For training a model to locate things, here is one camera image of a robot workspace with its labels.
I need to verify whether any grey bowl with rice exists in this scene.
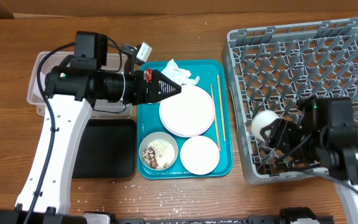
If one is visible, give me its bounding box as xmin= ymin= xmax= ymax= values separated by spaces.
xmin=139 ymin=132 xmax=178 ymax=171

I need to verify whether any small pink bowl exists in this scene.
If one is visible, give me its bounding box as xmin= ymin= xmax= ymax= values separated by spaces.
xmin=180 ymin=136 xmax=220 ymax=175

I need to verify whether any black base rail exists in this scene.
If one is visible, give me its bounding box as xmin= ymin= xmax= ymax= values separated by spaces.
xmin=83 ymin=207 xmax=335 ymax=224

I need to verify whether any white cup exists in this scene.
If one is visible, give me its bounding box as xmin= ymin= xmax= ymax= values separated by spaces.
xmin=251 ymin=110 xmax=279 ymax=141

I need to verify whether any clear plastic bin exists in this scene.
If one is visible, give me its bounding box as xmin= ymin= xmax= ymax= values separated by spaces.
xmin=27 ymin=51 xmax=133 ymax=119

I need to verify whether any crumpled white napkin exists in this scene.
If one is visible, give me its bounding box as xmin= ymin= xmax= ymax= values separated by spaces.
xmin=162 ymin=59 xmax=200 ymax=85

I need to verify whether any large white plate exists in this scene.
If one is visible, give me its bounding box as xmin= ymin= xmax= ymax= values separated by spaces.
xmin=159 ymin=85 xmax=215 ymax=138

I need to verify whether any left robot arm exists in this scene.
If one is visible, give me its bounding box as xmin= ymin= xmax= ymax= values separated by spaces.
xmin=0 ymin=31 xmax=181 ymax=223

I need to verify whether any black plastic tray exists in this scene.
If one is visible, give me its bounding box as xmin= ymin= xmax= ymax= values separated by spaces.
xmin=72 ymin=119 xmax=136 ymax=179

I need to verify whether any wooden chopstick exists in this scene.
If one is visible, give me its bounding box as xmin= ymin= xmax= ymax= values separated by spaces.
xmin=217 ymin=75 xmax=226 ymax=142
xmin=210 ymin=84 xmax=221 ymax=152

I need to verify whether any grey dishwasher rack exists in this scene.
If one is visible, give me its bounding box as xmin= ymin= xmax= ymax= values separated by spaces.
xmin=223 ymin=17 xmax=358 ymax=185

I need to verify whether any red foil wrapper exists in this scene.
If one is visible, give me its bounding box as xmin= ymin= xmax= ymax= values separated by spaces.
xmin=144 ymin=68 xmax=152 ymax=83

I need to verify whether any teal serving tray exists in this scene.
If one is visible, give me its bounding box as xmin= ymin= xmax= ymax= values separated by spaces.
xmin=137 ymin=60 xmax=234 ymax=180

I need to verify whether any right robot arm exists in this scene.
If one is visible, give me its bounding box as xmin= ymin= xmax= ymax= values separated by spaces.
xmin=251 ymin=96 xmax=358 ymax=223

